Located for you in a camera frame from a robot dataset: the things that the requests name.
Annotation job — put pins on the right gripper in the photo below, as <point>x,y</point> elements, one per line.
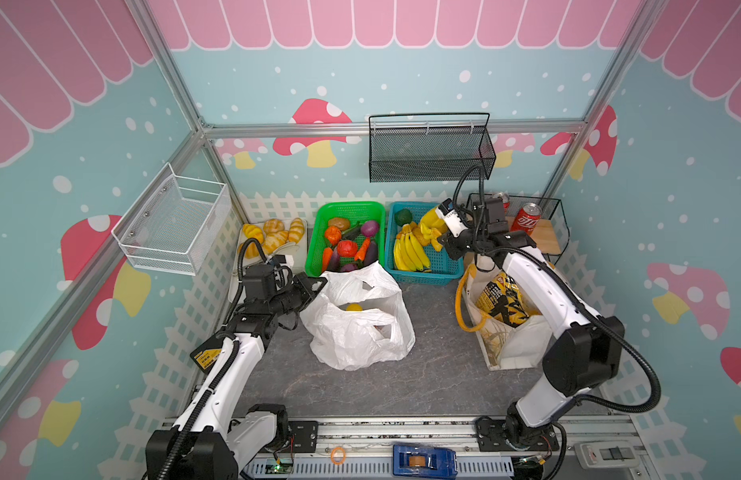
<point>461,238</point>

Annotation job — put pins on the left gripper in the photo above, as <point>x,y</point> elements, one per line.
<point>303,282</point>

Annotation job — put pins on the yellow black snack bag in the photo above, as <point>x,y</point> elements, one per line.
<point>502,299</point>

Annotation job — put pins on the white plastic grocery bag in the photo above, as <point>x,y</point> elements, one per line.
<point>350,341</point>

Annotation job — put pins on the white canvas tote bag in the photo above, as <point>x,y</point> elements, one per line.
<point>511,332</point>

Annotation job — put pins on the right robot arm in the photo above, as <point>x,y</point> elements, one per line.
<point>587,346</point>

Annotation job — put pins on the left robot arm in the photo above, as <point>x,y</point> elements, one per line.
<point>204,442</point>

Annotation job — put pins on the right red cola can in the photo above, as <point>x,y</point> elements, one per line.
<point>526,218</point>

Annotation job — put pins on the yellow pear fruit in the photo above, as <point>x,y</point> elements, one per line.
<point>431,221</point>

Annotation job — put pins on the long orange carrot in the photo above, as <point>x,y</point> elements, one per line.
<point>326,258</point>

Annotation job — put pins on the teal plastic basket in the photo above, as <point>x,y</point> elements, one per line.
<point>443,270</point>

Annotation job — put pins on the red tomato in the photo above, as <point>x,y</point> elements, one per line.
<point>347,249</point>

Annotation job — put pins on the bread loaf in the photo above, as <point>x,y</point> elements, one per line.
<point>251,231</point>

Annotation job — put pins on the banana bunch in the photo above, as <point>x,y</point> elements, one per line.
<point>408,254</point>

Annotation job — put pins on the small orange carrot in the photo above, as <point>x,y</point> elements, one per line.
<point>361,254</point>

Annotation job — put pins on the green avocado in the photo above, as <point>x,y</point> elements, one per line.
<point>402,217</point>

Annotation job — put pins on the brown potato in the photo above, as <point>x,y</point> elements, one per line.
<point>342,224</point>

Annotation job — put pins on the dark purple eggplant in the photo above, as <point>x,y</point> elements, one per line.
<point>371,254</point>

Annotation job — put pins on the purple onion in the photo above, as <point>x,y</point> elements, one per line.
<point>370,229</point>

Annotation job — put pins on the green plastic basket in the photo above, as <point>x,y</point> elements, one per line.
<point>357,212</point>

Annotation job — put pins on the orange rubber band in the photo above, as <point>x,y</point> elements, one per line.
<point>338,455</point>

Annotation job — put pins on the blue tape dispenser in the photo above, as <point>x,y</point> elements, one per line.
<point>418,461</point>

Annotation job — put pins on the black wire wooden shelf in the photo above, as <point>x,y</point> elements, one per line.
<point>551,235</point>

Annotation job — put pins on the black mesh wall basket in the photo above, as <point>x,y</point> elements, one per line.
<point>428,147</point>

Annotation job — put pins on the white wire wall basket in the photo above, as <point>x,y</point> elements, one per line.
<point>173,224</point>

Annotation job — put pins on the grey switch box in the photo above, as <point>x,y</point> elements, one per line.
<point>606,455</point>

